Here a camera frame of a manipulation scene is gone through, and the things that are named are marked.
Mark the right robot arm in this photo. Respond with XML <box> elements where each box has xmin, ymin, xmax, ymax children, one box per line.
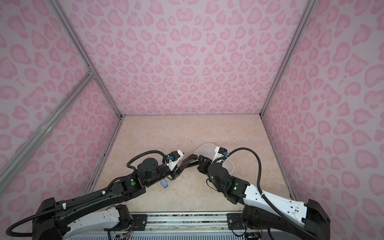
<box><xmin>198</xmin><ymin>156</ymin><xmax>331</xmax><ymax>240</ymax></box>

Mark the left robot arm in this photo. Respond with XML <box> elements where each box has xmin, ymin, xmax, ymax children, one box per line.
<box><xmin>32</xmin><ymin>150</ymin><xmax>199</xmax><ymax>240</ymax></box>

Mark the blue small stapler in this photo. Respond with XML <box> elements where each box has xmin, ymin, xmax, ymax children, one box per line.
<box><xmin>160</xmin><ymin>180</ymin><xmax>168</xmax><ymax>189</ymax></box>

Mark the white plastic tray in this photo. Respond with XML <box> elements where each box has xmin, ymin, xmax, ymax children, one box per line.
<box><xmin>194</xmin><ymin>143</ymin><xmax>235</xmax><ymax>175</ymax></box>

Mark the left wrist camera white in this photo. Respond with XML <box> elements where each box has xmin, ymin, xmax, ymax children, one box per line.
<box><xmin>166</xmin><ymin>150</ymin><xmax>184</xmax><ymax>172</ymax></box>

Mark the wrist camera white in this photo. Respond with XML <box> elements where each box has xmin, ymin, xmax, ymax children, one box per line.
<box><xmin>213</xmin><ymin>147</ymin><xmax>228</xmax><ymax>163</ymax></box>
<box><xmin>166</xmin><ymin>150</ymin><xmax>184</xmax><ymax>172</ymax></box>

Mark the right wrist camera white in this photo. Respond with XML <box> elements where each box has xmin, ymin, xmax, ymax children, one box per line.
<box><xmin>213</xmin><ymin>147</ymin><xmax>228</xmax><ymax>163</ymax></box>

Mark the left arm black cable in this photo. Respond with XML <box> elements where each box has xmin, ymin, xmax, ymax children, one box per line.
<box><xmin>125</xmin><ymin>149</ymin><xmax>168</xmax><ymax>171</ymax></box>

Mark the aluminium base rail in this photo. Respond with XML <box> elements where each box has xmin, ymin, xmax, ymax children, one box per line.
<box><xmin>64</xmin><ymin>211</ymin><xmax>319</xmax><ymax>240</ymax></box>

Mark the aluminium diagonal frame bar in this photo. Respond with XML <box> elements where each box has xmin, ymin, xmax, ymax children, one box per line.
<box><xmin>1</xmin><ymin>71</ymin><xmax>95</xmax><ymax>193</ymax></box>

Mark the aluminium frame corner post left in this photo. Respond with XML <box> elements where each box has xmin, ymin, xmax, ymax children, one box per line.
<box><xmin>47</xmin><ymin>0</ymin><xmax>123</xmax><ymax>120</ymax></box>

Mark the aluminium frame corner post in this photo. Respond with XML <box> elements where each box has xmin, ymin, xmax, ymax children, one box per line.
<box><xmin>47</xmin><ymin>0</ymin><xmax>123</xmax><ymax>120</ymax></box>
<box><xmin>260</xmin><ymin>0</ymin><xmax>319</xmax><ymax>119</ymax></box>

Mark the aluminium frame corner post right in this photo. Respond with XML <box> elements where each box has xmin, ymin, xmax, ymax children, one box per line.
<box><xmin>260</xmin><ymin>0</ymin><xmax>319</xmax><ymax>119</ymax></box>

